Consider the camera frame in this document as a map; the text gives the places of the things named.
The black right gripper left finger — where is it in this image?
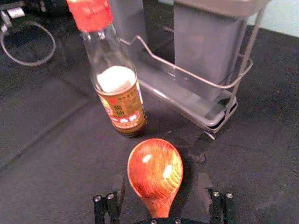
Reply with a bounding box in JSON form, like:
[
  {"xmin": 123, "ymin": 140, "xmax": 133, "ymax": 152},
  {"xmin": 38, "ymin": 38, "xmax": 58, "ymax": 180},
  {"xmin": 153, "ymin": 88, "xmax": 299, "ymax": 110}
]
[{"xmin": 93, "ymin": 173, "xmax": 126, "ymax": 224}]

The red-brown wooden spoon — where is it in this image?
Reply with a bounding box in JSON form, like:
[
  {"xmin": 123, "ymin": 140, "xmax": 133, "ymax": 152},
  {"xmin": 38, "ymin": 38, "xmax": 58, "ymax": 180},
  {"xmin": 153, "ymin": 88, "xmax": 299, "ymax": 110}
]
[{"xmin": 127, "ymin": 138, "xmax": 184, "ymax": 219}]

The black rack with steel bars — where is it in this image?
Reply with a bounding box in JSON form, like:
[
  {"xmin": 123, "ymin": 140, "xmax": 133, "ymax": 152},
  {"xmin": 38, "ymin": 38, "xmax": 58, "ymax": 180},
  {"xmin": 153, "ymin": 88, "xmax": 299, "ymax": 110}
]
[{"xmin": 109, "ymin": 0, "xmax": 267, "ymax": 141}]

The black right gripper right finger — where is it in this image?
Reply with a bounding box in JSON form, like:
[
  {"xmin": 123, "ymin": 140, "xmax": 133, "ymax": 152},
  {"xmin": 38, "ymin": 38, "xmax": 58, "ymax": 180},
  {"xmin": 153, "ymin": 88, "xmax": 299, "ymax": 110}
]
[{"xmin": 197, "ymin": 172, "xmax": 235, "ymax": 224}]

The glass sauce bottle red cap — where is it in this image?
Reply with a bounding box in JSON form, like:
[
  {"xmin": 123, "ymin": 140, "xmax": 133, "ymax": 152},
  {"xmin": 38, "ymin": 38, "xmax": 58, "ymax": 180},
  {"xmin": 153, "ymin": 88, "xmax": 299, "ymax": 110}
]
[{"xmin": 65, "ymin": 0, "xmax": 149, "ymax": 138}]

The thin dark looped cable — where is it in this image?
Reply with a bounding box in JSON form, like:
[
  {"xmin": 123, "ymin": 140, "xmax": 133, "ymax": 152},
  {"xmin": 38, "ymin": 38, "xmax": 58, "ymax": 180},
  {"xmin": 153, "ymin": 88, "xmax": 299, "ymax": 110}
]
[{"xmin": 0, "ymin": 20, "xmax": 57, "ymax": 67}]

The grey plastic utensil holder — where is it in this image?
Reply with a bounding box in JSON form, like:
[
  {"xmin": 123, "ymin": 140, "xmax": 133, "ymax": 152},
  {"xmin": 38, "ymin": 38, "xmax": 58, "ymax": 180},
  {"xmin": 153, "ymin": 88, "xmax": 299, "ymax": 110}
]
[{"xmin": 172, "ymin": 0, "xmax": 272, "ymax": 103}]

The black table cloth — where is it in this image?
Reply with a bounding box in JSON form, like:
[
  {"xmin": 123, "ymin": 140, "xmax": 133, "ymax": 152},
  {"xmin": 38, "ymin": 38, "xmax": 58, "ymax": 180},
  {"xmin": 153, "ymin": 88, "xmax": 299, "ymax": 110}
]
[{"xmin": 0, "ymin": 9, "xmax": 299, "ymax": 224}]

